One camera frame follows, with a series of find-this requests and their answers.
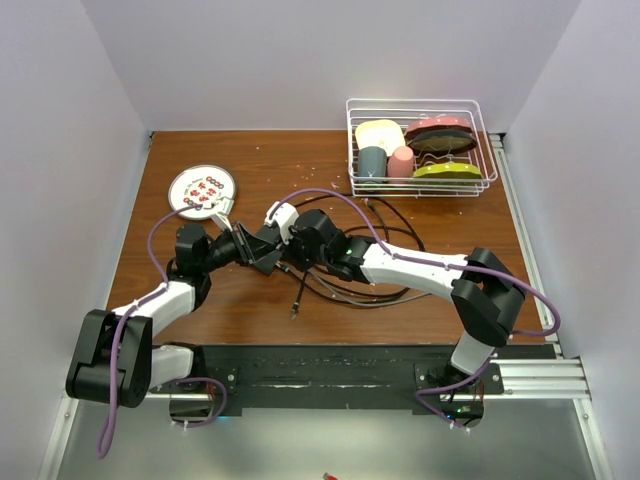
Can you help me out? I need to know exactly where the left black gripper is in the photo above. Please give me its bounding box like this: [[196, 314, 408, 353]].
[[199, 221, 276, 274]]

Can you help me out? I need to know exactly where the black network switch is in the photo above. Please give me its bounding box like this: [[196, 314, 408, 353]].
[[249, 225, 283, 275]]

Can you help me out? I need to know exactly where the black ethernet cable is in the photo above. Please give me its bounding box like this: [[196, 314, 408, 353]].
[[277, 193, 426, 321]]

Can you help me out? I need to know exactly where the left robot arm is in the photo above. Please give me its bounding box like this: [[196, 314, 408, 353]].
[[65, 221, 291, 408]]

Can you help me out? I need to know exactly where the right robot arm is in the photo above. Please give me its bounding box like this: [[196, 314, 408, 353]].
[[264, 203, 526, 393]]

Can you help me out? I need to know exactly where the round white patterned plate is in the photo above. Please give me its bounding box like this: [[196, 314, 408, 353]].
[[168, 164, 237, 221]]

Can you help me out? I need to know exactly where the dark grey cup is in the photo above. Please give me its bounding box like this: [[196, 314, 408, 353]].
[[356, 146, 387, 184]]

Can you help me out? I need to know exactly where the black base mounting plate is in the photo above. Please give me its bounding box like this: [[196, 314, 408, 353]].
[[158, 345, 504, 426]]

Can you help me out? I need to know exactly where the pink cup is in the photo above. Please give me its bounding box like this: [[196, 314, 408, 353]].
[[387, 146, 414, 182]]

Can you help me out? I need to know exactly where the cream yellow plate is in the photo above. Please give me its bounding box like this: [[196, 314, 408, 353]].
[[354, 119, 406, 156]]

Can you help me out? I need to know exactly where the black brown bowl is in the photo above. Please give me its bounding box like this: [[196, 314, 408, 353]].
[[407, 129, 477, 156]]

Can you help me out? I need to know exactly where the olive green bowl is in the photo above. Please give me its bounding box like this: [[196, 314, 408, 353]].
[[412, 162, 483, 180]]

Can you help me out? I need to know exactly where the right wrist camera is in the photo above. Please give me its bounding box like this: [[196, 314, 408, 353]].
[[264, 201, 299, 245]]

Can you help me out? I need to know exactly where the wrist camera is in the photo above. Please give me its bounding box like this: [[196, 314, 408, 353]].
[[264, 201, 299, 245], [210, 197, 234, 231]]

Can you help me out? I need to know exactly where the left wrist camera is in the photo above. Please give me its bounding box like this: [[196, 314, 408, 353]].
[[210, 197, 234, 231]]

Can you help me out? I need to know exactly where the white wire dish rack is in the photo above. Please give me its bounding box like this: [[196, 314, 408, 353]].
[[346, 98, 499, 198]]

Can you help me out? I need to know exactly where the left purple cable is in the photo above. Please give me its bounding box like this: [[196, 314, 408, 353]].
[[95, 201, 228, 458]]

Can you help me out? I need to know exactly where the aluminium frame rail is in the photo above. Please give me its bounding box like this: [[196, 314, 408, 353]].
[[42, 130, 610, 479]]

